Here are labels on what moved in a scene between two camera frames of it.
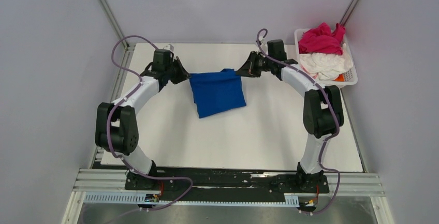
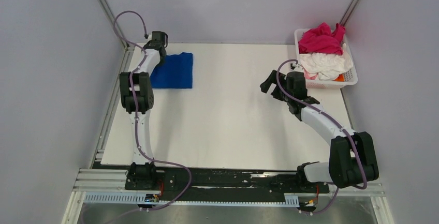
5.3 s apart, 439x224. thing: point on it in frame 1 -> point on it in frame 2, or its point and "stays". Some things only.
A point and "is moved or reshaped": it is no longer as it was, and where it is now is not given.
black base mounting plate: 198,184 stays
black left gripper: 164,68 -> 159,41
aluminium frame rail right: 356,0 stays
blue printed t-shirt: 217,92 is moved or reshaped
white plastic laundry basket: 350,76 stays
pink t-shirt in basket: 320,40 stays
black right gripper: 249,68 -> 266,85
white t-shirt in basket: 325,66 stays
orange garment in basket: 339,78 stays
